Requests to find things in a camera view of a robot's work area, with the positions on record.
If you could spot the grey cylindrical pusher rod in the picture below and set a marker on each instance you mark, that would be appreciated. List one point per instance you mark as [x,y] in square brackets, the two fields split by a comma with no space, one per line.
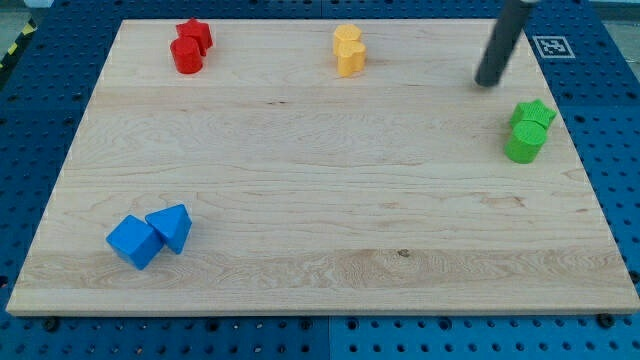
[503,39]

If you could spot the green star block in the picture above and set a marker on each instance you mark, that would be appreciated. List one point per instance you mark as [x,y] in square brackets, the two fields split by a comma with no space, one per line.
[535,111]

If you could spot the red star block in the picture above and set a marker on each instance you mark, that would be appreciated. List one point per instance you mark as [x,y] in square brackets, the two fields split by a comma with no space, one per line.
[199,31]

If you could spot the white fiducial marker tag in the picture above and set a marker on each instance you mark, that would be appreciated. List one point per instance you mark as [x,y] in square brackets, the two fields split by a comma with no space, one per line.
[553,47]

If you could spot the green cylinder block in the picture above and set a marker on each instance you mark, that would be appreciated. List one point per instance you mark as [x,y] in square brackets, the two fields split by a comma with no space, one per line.
[525,142]

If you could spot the yellow heart block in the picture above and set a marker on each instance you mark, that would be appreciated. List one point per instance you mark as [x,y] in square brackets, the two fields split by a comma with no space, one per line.
[351,58]

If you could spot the light wooden board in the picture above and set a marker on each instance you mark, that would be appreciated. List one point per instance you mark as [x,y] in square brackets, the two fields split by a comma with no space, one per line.
[387,192]

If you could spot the red cylinder block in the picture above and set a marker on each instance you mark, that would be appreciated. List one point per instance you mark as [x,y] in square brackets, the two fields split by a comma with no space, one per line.
[186,55]

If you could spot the blue triangular prism block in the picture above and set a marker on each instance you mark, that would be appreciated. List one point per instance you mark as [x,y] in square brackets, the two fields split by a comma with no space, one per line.
[173,225]

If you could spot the blue cube block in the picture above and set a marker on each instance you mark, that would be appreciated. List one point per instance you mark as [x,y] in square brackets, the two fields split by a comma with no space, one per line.
[135,242]

